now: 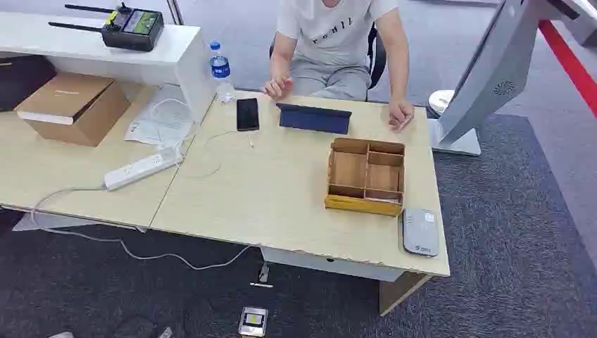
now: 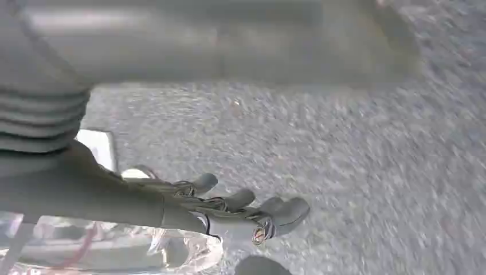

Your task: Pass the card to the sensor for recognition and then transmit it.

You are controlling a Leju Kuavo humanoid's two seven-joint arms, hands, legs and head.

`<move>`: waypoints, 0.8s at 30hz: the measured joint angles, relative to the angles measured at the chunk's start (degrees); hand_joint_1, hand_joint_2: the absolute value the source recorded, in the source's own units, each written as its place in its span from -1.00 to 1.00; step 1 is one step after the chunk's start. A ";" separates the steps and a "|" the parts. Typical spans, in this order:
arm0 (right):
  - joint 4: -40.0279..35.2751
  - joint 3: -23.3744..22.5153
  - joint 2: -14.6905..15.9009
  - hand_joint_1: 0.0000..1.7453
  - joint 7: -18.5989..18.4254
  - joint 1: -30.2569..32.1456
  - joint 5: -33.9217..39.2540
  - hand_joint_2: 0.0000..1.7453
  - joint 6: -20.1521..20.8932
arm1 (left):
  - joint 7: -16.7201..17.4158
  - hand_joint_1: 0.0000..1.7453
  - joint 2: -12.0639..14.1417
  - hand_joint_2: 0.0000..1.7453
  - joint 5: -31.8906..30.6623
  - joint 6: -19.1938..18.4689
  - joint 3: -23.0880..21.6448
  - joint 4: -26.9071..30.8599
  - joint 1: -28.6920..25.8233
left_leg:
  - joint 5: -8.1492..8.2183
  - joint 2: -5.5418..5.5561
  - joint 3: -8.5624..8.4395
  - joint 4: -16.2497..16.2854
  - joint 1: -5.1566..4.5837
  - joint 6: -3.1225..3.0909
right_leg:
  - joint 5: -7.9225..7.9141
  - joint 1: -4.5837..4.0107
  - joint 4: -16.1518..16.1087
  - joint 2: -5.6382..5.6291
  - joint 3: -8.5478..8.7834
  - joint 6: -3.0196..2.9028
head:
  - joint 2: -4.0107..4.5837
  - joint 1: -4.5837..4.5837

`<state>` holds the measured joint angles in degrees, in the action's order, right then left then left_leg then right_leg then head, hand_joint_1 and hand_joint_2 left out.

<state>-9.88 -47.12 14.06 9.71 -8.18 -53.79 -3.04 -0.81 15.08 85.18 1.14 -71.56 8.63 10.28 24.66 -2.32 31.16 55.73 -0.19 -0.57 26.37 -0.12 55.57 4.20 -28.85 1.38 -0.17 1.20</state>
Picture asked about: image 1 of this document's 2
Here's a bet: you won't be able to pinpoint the pale wooden desk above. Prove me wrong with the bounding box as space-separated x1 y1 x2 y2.
0 81 220 233
150 91 451 317

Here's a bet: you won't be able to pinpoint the wooden divided card box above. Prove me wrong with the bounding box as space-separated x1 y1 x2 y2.
324 137 406 218

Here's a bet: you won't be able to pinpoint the tablet in blue case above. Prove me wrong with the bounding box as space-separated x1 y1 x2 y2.
276 102 353 136

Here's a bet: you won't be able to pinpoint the black smartphone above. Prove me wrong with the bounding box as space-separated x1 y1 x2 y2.
236 98 260 132

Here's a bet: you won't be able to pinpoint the person's right hand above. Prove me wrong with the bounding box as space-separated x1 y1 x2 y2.
262 75 295 101

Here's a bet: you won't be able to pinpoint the person's hand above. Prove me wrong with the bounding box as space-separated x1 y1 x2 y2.
388 99 415 132
262 75 295 101

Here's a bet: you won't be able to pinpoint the person's left hand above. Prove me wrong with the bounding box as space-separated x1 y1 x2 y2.
388 99 415 132

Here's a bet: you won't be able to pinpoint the clear water bottle blue label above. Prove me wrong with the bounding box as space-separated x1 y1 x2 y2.
208 41 237 104

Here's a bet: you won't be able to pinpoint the black office chair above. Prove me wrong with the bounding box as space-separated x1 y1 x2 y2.
269 23 387 90

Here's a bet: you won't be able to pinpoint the person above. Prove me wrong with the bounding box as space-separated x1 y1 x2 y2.
262 0 415 132

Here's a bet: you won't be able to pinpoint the white paper sheets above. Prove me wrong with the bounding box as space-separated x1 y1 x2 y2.
124 82 196 149

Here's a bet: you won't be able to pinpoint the round white stanchion base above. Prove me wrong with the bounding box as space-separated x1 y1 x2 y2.
428 89 455 118

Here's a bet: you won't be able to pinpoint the white power strip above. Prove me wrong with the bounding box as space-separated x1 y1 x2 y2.
103 146 184 192

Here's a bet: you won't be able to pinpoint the metal floor socket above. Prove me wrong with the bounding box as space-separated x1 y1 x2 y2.
237 306 269 338

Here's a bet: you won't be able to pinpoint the black remote controller with antennas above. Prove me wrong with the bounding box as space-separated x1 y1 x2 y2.
48 2 165 53

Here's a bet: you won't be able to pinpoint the white kiosk stand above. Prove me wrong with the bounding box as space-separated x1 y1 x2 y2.
427 0 597 157

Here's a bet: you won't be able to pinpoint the brown cardboard box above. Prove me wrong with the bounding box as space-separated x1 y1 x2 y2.
15 71 132 148

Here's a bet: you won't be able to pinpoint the white desk shelf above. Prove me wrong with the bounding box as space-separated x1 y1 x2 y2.
0 11 218 125

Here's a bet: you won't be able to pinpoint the black bag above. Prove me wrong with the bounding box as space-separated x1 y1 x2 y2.
0 55 58 113

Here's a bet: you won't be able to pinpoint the red barrier belt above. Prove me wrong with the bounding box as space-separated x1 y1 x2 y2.
539 19 597 118

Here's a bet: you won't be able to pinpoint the thin white charging cable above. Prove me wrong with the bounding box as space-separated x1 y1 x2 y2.
149 98 255 179

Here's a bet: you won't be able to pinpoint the white cable plug bracket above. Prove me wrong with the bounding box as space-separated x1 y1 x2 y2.
249 262 274 289

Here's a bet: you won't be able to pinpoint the grey power strip cable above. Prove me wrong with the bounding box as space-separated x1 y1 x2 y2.
28 186 269 272

